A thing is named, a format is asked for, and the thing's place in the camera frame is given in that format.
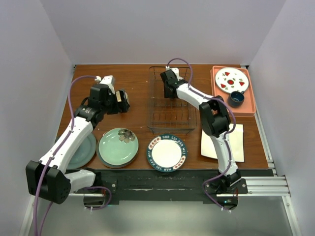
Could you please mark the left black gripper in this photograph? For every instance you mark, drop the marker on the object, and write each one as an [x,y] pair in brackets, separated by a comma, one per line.
[120,106]

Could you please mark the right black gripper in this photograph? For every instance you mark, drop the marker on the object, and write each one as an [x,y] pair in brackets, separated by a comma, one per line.
[166,94]

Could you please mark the white plate teal lettered rim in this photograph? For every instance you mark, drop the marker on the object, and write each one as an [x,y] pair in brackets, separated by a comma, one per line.
[166,153]

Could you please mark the cream ceramic mug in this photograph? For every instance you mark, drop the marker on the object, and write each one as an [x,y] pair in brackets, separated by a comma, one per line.
[125,96]

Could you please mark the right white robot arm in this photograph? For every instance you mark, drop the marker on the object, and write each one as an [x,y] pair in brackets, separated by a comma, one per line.
[215,122]

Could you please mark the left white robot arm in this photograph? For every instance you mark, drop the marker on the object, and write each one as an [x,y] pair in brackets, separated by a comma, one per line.
[47,178]

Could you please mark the green plate with flower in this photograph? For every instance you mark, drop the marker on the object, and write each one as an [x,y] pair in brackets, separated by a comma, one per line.
[119,139]

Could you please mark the watermelon pattern white plate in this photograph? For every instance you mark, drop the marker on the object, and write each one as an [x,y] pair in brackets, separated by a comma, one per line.
[230,79]

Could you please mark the dark plate under green plate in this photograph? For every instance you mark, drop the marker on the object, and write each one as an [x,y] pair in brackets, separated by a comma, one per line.
[116,159]

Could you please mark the grey-green round plate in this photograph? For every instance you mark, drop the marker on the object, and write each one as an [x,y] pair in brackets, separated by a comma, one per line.
[82,155]

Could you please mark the dark blue cup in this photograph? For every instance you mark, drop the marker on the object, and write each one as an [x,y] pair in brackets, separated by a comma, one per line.
[236,99]

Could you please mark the salmon pink tray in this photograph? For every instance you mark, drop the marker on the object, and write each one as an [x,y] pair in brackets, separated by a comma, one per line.
[248,108]

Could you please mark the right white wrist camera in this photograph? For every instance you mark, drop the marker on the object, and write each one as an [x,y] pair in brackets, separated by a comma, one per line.
[175,70]

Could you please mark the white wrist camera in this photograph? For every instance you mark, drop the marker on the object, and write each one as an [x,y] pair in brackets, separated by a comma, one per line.
[175,70]
[107,80]

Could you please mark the black wire dish rack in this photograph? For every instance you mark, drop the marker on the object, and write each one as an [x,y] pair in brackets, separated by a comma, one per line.
[167,115]

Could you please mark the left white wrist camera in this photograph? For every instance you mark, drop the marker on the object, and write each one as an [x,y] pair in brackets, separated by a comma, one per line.
[107,80]

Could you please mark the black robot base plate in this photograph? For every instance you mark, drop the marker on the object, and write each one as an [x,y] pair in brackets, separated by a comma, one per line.
[152,185]

